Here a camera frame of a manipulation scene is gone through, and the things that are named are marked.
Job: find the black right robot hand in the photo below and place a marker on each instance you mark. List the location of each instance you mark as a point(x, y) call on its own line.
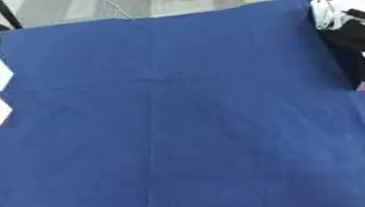
point(359, 36)

